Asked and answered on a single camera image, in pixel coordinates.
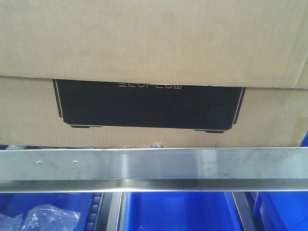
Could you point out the blue plastic bin right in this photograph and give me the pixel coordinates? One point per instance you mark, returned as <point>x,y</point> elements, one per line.
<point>279,211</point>

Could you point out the blue plastic bin left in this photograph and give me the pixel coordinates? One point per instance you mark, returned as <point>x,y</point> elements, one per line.
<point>13,204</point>

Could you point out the steel shelf front rail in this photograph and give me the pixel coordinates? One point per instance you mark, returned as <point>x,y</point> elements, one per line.
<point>154,169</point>

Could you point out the black roller track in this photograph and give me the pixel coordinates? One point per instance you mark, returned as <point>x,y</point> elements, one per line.
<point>94,211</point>

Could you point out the blue plastic bin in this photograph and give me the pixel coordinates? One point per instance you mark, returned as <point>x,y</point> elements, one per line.
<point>13,204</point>
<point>279,211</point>
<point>180,211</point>

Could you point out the clear plastic bag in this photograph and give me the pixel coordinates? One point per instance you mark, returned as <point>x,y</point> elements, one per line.
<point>41,218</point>

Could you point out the blue plastic bin middle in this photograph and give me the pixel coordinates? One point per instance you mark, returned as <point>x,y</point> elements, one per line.
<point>180,211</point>

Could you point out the brown cardboard box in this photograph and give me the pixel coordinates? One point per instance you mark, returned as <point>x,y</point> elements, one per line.
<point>132,73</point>

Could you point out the steel shelf divider rail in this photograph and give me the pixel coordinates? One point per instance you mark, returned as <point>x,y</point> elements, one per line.
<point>243,211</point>

